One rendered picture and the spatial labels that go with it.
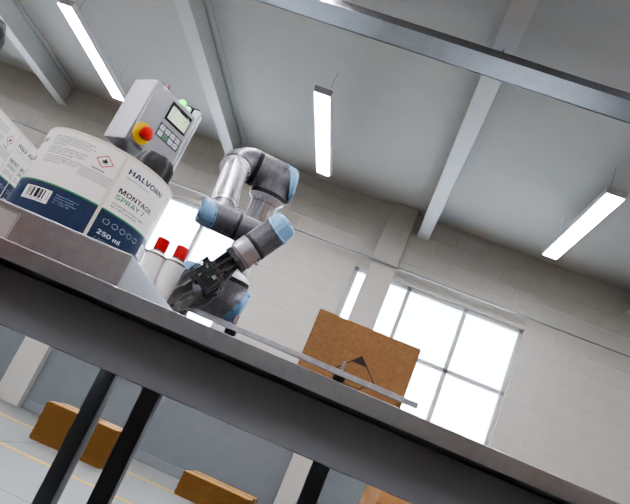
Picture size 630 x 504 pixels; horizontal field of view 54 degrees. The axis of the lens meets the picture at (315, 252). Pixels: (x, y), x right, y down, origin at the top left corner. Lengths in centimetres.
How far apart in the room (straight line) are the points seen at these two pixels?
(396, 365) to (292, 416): 105
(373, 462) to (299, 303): 633
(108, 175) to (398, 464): 53
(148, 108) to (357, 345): 85
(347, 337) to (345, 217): 563
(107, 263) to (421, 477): 43
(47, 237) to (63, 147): 18
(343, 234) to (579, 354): 290
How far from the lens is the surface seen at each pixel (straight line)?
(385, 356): 173
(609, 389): 746
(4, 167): 125
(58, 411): 563
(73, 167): 91
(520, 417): 710
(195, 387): 70
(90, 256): 77
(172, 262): 155
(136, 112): 173
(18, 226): 81
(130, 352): 71
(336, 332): 173
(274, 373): 65
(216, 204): 162
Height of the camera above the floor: 75
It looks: 17 degrees up
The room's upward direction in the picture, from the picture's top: 23 degrees clockwise
